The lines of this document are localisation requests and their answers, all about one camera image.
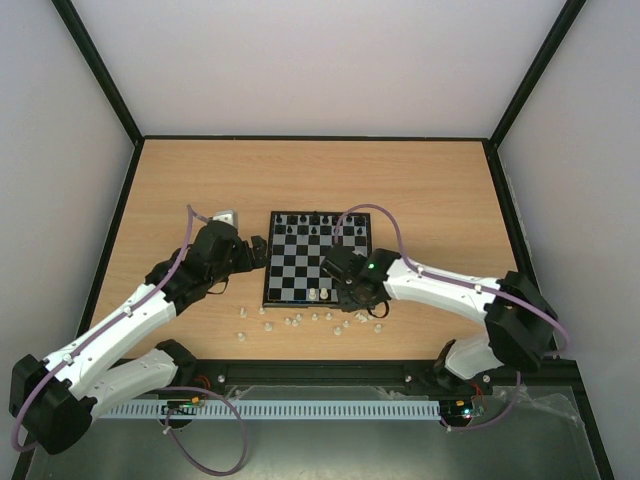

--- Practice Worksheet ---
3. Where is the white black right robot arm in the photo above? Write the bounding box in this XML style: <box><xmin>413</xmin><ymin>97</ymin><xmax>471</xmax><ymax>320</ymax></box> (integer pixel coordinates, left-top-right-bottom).
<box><xmin>321</xmin><ymin>245</ymin><xmax>557</xmax><ymax>392</ymax></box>

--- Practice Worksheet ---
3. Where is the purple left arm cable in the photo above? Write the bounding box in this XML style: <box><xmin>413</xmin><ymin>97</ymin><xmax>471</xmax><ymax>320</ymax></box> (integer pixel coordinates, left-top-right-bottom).
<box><xmin>10</xmin><ymin>203</ymin><xmax>249</xmax><ymax>474</ymax></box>

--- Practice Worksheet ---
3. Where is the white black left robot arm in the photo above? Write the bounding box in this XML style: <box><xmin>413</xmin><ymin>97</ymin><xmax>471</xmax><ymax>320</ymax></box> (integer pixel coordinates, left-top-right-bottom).
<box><xmin>9</xmin><ymin>219</ymin><xmax>267</xmax><ymax>455</ymax></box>

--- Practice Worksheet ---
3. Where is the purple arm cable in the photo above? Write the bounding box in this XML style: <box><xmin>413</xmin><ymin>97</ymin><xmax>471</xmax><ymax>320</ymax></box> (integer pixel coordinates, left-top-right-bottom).
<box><xmin>332</xmin><ymin>203</ymin><xmax>571</xmax><ymax>432</ymax></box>
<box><xmin>10</xmin><ymin>203</ymin><xmax>249</xmax><ymax>474</ymax></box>

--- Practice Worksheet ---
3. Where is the black aluminium frame rail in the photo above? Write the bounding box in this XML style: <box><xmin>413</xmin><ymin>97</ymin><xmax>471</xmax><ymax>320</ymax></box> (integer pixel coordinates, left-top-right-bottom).
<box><xmin>195</xmin><ymin>359</ymin><xmax>583</xmax><ymax>389</ymax></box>

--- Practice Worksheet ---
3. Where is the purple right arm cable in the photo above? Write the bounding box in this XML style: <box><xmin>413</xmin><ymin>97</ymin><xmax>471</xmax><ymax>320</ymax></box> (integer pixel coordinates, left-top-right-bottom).
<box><xmin>332</xmin><ymin>203</ymin><xmax>571</xmax><ymax>432</ymax></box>

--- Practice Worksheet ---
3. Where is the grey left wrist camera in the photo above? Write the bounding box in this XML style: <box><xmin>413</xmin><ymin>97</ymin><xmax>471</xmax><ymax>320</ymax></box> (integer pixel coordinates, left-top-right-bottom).
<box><xmin>211</xmin><ymin>210</ymin><xmax>238</xmax><ymax>228</ymax></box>

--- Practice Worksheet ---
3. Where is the black and silver chessboard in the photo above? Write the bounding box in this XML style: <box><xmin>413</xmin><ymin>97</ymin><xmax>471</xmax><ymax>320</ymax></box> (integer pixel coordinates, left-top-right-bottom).
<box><xmin>262</xmin><ymin>211</ymin><xmax>372</xmax><ymax>308</ymax></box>

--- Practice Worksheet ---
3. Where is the light blue slotted cable duct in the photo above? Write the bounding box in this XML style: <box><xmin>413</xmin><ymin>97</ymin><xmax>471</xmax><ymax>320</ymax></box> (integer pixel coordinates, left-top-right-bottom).
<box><xmin>102</xmin><ymin>399</ymin><xmax>441</xmax><ymax>421</ymax></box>

